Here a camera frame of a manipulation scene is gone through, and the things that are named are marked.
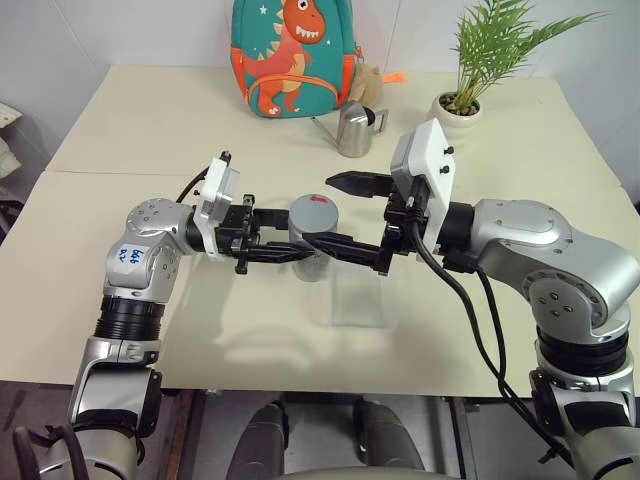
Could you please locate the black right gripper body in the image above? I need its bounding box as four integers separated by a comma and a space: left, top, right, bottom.
376, 175, 431, 277

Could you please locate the grey cylindrical container red label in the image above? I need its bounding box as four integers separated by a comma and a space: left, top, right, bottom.
288, 193, 341, 242

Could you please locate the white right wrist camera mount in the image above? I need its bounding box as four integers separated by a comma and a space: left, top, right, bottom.
389, 118, 458, 252

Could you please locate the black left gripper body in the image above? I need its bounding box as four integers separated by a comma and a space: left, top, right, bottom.
214, 192, 263, 276

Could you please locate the brown plush toy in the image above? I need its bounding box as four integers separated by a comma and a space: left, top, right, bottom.
346, 61, 385, 107

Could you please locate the dark rounded shape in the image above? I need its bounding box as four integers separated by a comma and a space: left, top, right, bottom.
351, 396, 427, 472
231, 399, 292, 477

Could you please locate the clear plastic box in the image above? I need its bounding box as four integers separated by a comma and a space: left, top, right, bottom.
328, 258, 395, 329

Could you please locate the green palm plant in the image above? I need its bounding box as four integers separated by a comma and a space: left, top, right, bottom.
448, 0, 610, 110

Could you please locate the teal dinosaur backpack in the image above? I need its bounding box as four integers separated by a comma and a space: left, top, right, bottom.
229, 0, 365, 121

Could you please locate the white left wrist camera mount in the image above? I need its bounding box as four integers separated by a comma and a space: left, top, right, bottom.
191, 156, 242, 263

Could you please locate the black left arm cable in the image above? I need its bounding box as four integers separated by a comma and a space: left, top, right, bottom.
176, 166, 210, 205

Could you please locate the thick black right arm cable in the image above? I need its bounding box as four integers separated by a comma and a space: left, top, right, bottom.
405, 178, 576, 467

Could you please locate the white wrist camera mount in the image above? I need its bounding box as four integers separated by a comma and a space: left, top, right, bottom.
389, 118, 458, 252
191, 156, 242, 263

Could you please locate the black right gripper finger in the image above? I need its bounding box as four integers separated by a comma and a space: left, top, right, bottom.
301, 230, 385, 270
325, 170, 397, 198

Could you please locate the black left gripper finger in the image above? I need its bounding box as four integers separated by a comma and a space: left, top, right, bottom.
247, 240, 322, 265
254, 208, 291, 232

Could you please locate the white plant pot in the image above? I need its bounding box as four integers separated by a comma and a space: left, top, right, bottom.
431, 91, 485, 135

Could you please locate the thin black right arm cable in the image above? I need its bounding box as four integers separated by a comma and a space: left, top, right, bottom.
442, 257, 507, 381

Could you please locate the white socket strip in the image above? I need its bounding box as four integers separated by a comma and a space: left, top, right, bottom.
0, 101, 25, 132

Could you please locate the steel watering can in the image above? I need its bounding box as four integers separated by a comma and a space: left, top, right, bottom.
310, 99, 391, 159

